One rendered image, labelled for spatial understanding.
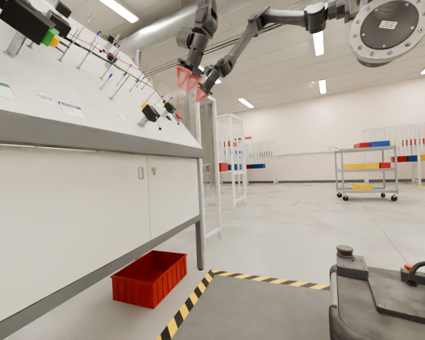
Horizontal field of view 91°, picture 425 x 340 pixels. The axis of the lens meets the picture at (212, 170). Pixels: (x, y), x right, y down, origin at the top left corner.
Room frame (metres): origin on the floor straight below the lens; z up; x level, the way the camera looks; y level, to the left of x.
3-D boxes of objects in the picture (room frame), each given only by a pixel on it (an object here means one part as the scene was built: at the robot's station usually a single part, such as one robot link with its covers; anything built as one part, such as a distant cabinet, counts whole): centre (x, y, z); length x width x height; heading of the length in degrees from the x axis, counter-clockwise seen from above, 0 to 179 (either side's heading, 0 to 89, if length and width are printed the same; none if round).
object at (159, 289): (1.31, 0.41, 0.07); 0.39 x 0.29 x 0.14; 160
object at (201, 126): (2.34, 0.60, 0.78); 1.39 x 0.45 x 1.56; 60
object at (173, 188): (1.22, 0.21, 0.60); 0.55 x 0.03 x 0.39; 159
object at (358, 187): (4.02, -2.84, 0.54); 0.99 x 0.50 x 1.08; 72
